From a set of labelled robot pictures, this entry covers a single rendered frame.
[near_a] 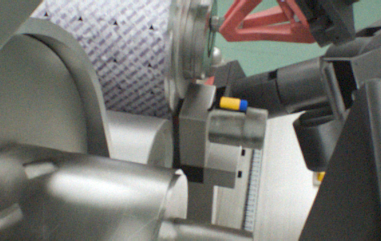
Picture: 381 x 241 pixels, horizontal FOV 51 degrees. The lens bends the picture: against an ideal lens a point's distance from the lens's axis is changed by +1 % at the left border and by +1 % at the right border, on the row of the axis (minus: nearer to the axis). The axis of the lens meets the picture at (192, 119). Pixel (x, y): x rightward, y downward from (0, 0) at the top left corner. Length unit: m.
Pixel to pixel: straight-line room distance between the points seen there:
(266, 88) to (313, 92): 0.05
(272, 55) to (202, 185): 2.05
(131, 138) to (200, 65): 0.09
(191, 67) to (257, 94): 0.13
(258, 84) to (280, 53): 2.03
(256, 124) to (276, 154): 0.37
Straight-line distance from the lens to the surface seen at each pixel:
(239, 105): 0.34
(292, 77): 0.46
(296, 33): 0.33
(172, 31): 0.31
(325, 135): 0.47
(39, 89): 0.16
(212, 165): 0.41
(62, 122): 0.18
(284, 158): 0.74
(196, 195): 0.47
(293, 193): 0.70
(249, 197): 0.68
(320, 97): 0.45
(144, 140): 0.31
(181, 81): 0.35
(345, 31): 0.30
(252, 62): 2.40
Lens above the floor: 1.47
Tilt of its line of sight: 46 degrees down
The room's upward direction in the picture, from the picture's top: straight up
